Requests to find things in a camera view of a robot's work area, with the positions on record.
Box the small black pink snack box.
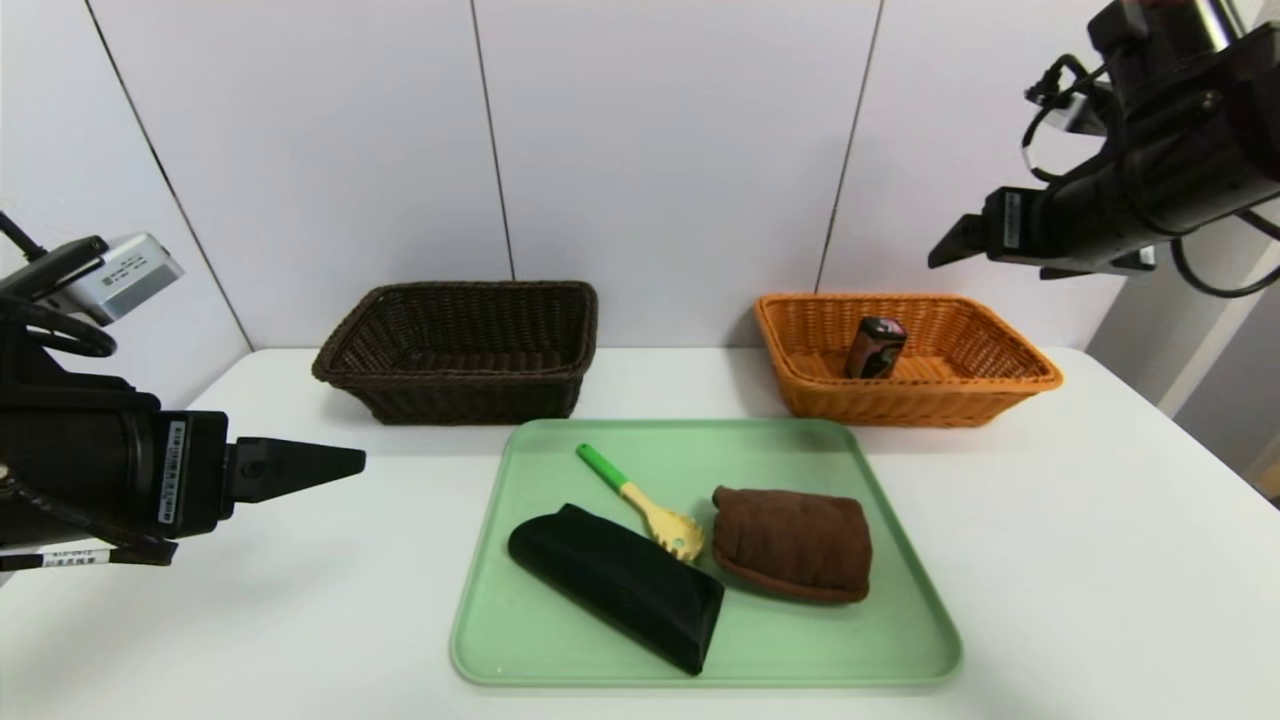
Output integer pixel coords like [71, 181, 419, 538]
[845, 316, 909, 380]

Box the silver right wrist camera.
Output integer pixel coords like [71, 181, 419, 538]
[1045, 88, 1121, 139]

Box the dark brown wicker basket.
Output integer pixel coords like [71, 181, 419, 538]
[312, 281, 599, 426]

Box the black camera cable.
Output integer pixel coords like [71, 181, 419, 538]
[0, 210, 119, 359]
[1020, 55, 1111, 183]

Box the green plastic tray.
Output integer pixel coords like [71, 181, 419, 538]
[450, 418, 963, 689]

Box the white door frame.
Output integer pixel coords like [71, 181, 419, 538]
[1155, 270, 1280, 421]

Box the black left tagged cable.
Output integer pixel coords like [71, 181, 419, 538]
[0, 480, 181, 571]

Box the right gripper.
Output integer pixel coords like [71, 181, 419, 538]
[927, 140, 1170, 278]

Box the black tagged cable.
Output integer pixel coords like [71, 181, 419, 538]
[1170, 208, 1280, 299]
[0, 480, 181, 571]

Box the black right tagged cable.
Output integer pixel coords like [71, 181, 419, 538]
[1170, 208, 1280, 299]

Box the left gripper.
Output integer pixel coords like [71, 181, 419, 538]
[0, 408, 367, 549]

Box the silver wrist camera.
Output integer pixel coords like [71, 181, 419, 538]
[1045, 88, 1121, 139]
[60, 232, 186, 327]

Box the black right camera cable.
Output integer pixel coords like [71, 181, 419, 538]
[1020, 55, 1111, 183]

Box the yellow pasta spoon green handle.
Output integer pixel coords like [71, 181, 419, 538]
[576, 443, 706, 563]

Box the orange wicker basket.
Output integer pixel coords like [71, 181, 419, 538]
[752, 292, 1063, 429]

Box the black left camera cable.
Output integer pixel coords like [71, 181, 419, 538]
[0, 210, 119, 359]

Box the brown towel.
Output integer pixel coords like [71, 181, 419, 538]
[711, 486, 873, 604]

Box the black left camera bracket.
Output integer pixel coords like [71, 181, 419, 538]
[0, 320, 161, 413]

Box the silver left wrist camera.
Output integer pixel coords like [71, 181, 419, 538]
[60, 232, 186, 327]

